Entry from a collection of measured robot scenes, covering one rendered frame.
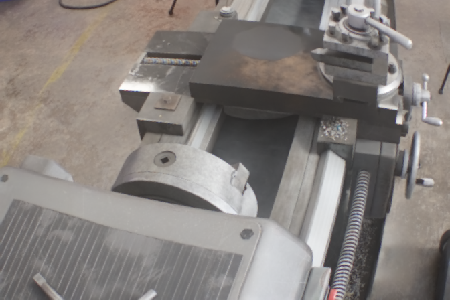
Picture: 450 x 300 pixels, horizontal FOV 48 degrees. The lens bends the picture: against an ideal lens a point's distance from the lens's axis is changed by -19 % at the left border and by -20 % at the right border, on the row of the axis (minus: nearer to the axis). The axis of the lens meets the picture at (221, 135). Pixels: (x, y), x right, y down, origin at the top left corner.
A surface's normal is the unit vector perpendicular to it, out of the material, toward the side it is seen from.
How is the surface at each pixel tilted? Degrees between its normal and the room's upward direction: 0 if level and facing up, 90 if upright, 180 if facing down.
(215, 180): 36
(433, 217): 0
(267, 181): 13
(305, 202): 0
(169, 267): 0
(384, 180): 90
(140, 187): 90
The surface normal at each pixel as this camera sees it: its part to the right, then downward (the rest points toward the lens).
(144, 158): -0.43, -0.72
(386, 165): -0.27, 0.68
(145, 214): -0.09, -0.72
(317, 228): 0.48, -0.51
